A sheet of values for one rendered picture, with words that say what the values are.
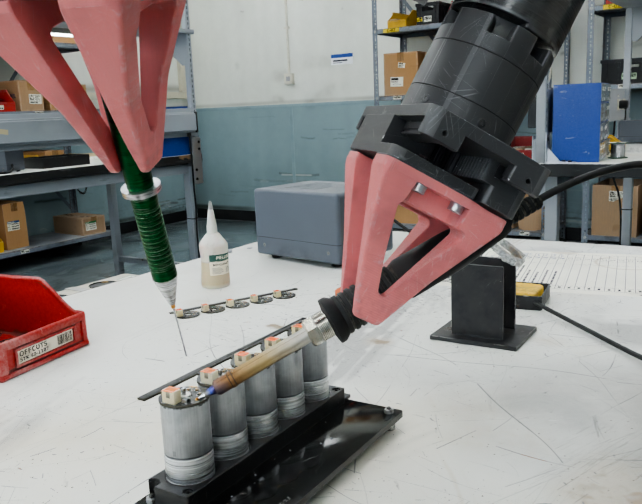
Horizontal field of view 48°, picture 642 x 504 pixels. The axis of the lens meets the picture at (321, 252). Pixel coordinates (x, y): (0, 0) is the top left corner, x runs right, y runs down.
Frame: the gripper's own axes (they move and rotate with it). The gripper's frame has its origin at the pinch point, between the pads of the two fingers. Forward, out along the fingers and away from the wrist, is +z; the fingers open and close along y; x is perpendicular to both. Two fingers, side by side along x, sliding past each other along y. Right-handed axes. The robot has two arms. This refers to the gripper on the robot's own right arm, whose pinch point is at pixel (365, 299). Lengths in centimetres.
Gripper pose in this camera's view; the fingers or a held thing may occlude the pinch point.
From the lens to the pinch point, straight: 36.0
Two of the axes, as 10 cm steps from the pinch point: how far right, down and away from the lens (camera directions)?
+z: -4.5, 8.9, 0.6
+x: 8.6, 4.2, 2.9
